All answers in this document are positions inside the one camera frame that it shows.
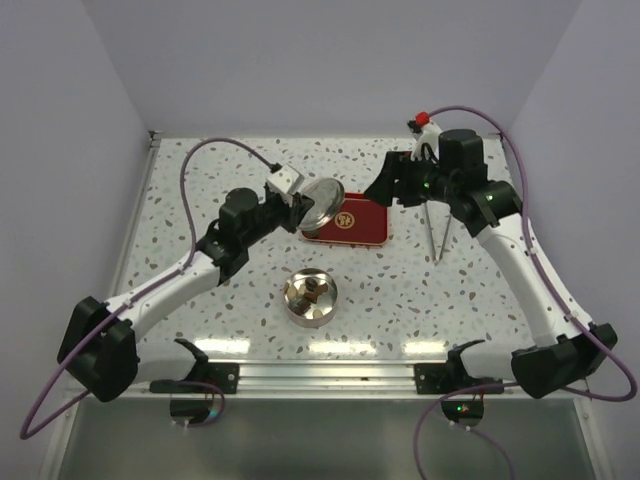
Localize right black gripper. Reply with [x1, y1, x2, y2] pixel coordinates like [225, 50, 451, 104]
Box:
[364, 151, 457, 208]

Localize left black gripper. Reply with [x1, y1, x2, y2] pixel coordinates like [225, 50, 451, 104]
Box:
[242, 191, 314, 249]

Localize round silver tin lid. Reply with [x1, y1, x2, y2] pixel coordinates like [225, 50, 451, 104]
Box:
[298, 178, 345, 232]

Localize metal tongs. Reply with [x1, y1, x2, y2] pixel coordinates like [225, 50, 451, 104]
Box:
[424, 202, 453, 265]

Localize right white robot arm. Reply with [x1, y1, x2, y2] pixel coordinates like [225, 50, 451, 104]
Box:
[364, 129, 617, 399]

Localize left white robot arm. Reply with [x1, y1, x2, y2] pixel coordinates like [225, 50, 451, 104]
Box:
[57, 188, 315, 402]

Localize red rectangular tray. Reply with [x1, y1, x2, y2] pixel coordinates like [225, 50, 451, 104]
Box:
[302, 193, 389, 247]

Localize round silver tin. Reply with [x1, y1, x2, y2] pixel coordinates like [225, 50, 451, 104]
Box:
[282, 268, 339, 329]

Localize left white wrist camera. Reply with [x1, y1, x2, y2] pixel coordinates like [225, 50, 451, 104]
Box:
[266, 165, 304, 205]

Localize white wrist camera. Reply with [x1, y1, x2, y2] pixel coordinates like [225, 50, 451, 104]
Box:
[407, 112, 443, 160]
[266, 165, 304, 205]

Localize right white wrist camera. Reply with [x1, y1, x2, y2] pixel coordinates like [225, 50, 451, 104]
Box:
[407, 112, 443, 160]

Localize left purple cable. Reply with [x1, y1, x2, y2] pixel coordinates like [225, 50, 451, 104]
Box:
[19, 138, 279, 441]

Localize aluminium mounting rail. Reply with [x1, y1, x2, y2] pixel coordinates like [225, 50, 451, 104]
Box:
[237, 360, 416, 399]

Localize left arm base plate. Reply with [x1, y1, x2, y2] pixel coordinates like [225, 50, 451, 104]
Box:
[149, 362, 240, 394]

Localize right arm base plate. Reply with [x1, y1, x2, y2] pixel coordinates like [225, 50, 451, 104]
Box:
[413, 362, 505, 395]

